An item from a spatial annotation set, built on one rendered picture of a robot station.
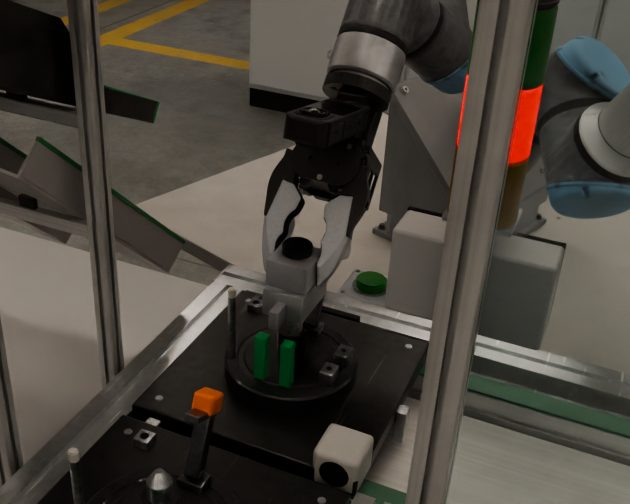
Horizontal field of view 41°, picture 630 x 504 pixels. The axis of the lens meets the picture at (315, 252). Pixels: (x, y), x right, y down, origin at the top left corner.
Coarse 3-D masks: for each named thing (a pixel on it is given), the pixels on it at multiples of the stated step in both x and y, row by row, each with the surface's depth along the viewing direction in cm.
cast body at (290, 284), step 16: (288, 240) 83; (304, 240) 83; (272, 256) 82; (288, 256) 82; (304, 256) 82; (272, 272) 82; (288, 272) 81; (304, 272) 80; (272, 288) 83; (288, 288) 82; (304, 288) 81; (320, 288) 85; (272, 304) 83; (288, 304) 82; (304, 304) 82; (272, 320) 81; (288, 320) 83; (304, 320) 83
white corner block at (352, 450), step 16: (336, 432) 79; (352, 432) 80; (320, 448) 77; (336, 448) 78; (352, 448) 78; (368, 448) 78; (320, 464) 78; (336, 464) 77; (352, 464) 76; (368, 464) 80; (320, 480) 78; (336, 480) 78; (352, 480) 77
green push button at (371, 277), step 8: (368, 272) 108; (376, 272) 108; (360, 280) 107; (368, 280) 107; (376, 280) 107; (384, 280) 107; (360, 288) 106; (368, 288) 106; (376, 288) 106; (384, 288) 106
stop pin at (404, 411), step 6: (402, 408) 87; (408, 408) 87; (396, 414) 86; (402, 414) 86; (408, 414) 87; (396, 420) 87; (402, 420) 86; (408, 420) 88; (396, 426) 87; (402, 426) 87; (396, 432) 87; (402, 432) 87; (396, 438) 88; (402, 438) 87
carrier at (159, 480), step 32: (128, 416) 83; (96, 448) 79; (128, 448) 79; (160, 448) 79; (64, 480) 75; (96, 480) 75; (128, 480) 73; (160, 480) 65; (192, 480) 72; (224, 480) 76; (256, 480) 76; (288, 480) 76
